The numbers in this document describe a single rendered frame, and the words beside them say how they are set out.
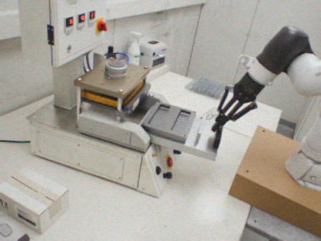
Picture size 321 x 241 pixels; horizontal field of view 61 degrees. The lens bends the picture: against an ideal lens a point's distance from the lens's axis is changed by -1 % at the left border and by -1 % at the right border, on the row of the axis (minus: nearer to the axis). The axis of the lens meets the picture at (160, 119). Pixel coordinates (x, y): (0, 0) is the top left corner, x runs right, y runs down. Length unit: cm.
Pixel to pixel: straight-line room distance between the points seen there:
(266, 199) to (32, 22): 98
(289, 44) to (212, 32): 256
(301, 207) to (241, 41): 246
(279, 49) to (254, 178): 48
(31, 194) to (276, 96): 291
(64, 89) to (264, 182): 82
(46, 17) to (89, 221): 64
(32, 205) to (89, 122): 31
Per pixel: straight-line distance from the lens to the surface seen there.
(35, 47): 97
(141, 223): 97
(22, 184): 98
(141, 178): 101
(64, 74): 109
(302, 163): 116
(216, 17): 336
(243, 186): 111
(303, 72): 85
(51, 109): 116
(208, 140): 100
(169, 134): 95
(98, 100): 99
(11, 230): 89
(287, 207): 112
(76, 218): 98
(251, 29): 328
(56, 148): 111
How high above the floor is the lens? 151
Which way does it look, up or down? 31 degrees down
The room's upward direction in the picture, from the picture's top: 10 degrees clockwise
